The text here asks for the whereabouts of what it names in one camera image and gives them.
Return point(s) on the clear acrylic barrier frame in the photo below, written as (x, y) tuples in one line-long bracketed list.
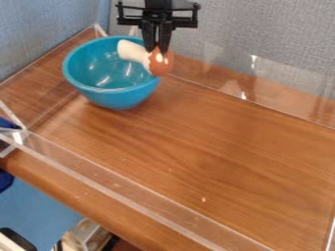
[(196, 172)]

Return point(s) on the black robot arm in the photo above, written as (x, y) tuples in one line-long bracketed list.
[(158, 17)]

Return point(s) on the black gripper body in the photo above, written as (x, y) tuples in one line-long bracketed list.
[(177, 11)]

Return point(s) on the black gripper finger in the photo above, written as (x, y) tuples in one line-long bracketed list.
[(148, 30), (164, 35)]

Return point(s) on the metal bracket under table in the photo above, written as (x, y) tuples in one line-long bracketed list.
[(85, 236)]

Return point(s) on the black object bottom left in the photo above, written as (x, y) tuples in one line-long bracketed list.
[(12, 242)]

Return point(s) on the blue plastic bowl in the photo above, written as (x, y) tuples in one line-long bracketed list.
[(113, 83)]

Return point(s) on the brown toy mushroom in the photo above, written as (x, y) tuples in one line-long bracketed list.
[(154, 61)]

